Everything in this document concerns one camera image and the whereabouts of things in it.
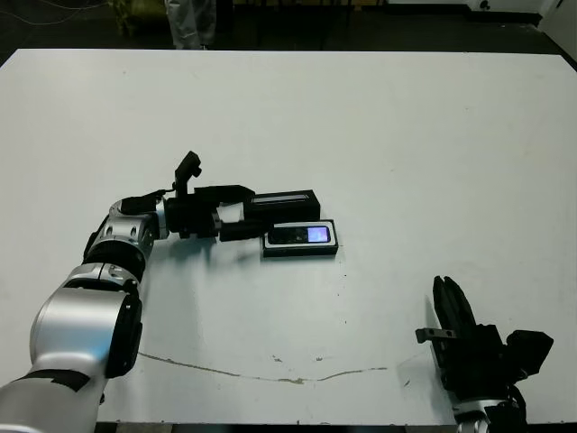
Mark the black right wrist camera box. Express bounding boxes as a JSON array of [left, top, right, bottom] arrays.
[[502, 329, 555, 376]]

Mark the black box lid with strip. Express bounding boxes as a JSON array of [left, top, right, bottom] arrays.
[[243, 189, 323, 227]]

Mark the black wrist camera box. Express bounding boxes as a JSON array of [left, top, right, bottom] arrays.
[[502, 329, 555, 376], [173, 151, 203, 200]]

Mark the yellow green bag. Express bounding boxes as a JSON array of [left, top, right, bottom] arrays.
[[111, 0, 169, 36]]

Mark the person in grey trousers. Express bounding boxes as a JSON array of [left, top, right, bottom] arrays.
[[164, 0, 218, 51]]

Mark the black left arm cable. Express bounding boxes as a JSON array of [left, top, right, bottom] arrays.
[[120, 180, 178, 214]]

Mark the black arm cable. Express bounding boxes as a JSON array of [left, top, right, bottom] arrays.
[[507, 382, 529, 419], [120, 180, 178, 214]]

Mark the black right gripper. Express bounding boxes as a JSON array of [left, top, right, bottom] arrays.
[[415, 274, 524, 403]]

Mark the black metal chair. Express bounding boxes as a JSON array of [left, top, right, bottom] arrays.
[[252, 0, 357, 51]]

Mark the black box base white liner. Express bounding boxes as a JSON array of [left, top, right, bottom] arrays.
[[261, 218, 340, 260]]

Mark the white floor cable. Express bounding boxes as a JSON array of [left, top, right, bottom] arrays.
[[0, 0, 114, 29]]

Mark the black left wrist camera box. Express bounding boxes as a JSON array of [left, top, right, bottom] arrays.
[[173, 151, 203, 200]]

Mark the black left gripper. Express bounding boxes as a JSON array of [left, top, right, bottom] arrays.
[[163, 183, 272, 244]]

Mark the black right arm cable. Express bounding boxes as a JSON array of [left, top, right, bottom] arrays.
[[507, 382, 529, 419]]

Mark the white cabinet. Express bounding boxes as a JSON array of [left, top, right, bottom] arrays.
[[540, 0, 577, 77]]

